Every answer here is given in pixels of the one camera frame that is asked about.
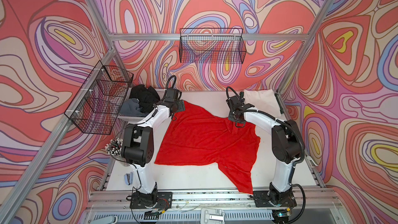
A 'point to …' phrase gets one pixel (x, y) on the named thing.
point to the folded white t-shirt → (264, 100)
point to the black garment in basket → (147, 96)
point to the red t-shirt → (193, 136)
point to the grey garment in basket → (131, 108)
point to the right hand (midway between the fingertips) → (237, 119)
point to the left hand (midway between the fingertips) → (179, 104)
